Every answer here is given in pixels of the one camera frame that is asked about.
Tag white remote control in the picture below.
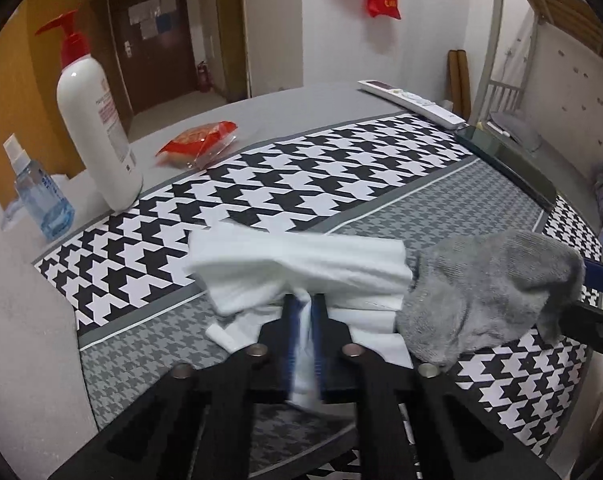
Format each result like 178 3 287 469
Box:
357 79 467 128

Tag white cloth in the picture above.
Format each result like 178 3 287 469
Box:
184 222 415 411

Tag wooden wardrobe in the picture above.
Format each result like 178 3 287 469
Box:
0 0 132 211

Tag grey cloth bundle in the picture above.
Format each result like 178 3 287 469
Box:
486 110 542 153

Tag white papers on door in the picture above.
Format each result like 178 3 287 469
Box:
128 0 177 26

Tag brown rolled mat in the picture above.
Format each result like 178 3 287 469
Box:
448 49 472 118

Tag wooden side door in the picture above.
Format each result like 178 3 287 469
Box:
214 0 255 103

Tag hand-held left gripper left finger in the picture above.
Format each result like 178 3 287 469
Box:
46 294 302 480

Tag dark glass panel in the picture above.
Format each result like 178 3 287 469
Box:
454 122 557 211

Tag dark brown door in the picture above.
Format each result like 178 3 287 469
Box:
106 0 198 116

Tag white pump bottle red cap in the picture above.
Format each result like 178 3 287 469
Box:
35 10 145 211

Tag grey sock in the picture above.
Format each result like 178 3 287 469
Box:
395 231 587 367

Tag metal bunk bed frame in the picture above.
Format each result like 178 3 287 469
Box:
469 0 603 126

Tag clear blue spray bottle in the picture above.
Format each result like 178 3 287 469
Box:
2 133 76 242

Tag red snack packet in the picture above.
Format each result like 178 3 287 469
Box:
156 121 238 170

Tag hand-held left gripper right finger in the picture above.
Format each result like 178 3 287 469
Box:
311 292 557 480

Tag houndstooth patterned mat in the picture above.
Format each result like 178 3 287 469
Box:
34 112 603 480

